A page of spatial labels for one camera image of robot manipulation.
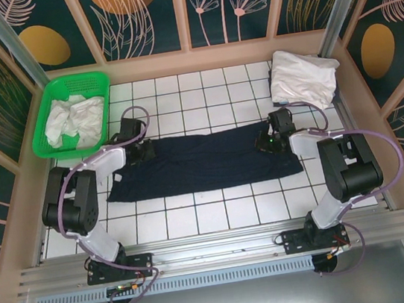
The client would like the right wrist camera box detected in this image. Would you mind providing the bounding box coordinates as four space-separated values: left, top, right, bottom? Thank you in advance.
266 107 294 134

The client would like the navy blue t-shirt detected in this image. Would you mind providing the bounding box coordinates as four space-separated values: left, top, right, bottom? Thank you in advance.
99 115 304 207

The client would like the grey slotted cable duct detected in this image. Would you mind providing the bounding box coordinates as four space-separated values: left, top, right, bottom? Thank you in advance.
33 254 316 303

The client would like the aluminium frame post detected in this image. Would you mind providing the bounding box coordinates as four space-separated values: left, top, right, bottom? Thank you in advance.
310 0 391 60
0 0 65 113

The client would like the white crumpled t-shirt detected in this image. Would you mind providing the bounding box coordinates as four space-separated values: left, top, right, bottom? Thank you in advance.
40 89 113 153

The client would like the green plastic basket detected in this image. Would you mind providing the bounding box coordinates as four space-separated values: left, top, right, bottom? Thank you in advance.
23 69 122 164

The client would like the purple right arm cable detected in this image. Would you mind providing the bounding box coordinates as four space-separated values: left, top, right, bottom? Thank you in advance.
285 89 404 280

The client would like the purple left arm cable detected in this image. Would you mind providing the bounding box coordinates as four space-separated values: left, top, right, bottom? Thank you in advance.
42 104 176 303

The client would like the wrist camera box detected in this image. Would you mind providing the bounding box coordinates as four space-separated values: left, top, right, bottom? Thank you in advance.
118 114 148 142
266 107 294 134

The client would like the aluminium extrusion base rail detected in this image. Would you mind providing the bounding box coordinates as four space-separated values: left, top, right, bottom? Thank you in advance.
12 205 404 299

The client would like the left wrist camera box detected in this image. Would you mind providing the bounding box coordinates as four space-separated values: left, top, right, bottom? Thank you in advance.
118 114 148 142

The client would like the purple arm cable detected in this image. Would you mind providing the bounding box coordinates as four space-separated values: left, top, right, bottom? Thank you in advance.
42 104 176 303
285 89 404 280

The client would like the white folded t-shirt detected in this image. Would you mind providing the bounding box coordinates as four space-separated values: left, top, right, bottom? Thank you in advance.
265 41 347 117

